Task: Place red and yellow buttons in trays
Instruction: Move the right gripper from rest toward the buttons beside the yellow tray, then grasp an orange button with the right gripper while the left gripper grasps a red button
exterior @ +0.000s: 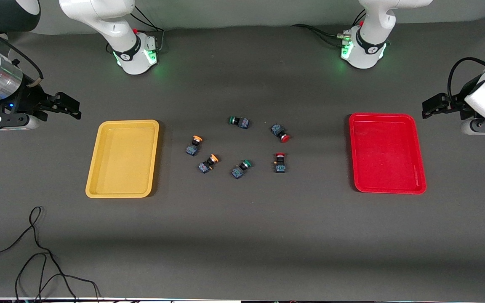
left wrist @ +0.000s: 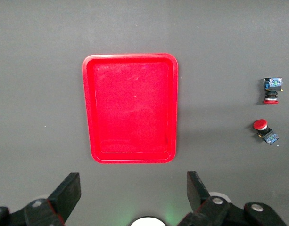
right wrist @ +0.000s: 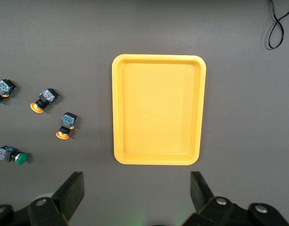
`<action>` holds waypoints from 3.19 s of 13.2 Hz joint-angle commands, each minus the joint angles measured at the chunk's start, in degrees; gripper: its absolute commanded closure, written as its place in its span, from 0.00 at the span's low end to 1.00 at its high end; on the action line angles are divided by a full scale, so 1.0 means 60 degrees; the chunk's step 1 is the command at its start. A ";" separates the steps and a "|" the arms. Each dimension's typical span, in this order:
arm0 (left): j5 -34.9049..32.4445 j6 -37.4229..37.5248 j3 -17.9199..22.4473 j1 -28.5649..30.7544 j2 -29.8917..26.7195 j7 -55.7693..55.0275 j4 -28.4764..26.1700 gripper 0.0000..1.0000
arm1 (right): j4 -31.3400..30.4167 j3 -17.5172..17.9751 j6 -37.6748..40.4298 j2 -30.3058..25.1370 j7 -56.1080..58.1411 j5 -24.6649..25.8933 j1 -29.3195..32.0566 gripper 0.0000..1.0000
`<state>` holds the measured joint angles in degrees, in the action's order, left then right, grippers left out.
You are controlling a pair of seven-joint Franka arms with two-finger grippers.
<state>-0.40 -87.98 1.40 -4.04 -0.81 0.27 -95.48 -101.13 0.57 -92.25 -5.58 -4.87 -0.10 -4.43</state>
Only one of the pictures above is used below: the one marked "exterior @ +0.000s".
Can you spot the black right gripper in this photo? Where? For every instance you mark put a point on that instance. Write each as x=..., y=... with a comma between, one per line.
x=31, y=100

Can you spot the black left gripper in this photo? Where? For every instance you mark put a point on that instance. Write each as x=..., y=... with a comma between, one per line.
x=454, y=104

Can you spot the yellow push button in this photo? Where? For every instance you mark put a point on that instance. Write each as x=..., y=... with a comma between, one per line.
x=205, y=166
x=192, y=148

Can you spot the red push button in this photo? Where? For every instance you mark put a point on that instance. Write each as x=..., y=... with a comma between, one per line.
x=280, y=166
x=277, y=129

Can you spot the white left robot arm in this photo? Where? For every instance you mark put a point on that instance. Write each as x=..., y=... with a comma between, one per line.
x=369, y=50

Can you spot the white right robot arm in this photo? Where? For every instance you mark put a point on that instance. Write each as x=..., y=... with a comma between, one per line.
x=120, y=29

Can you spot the red plastic tray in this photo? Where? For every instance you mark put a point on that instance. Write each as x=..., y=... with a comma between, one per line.
x=387, y=153

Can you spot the yellow plastic tray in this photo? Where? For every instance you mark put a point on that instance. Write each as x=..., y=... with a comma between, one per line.
x=122, y=160

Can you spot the green push button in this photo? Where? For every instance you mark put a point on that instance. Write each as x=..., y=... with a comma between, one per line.
x=242, y=123
x=239, y=170

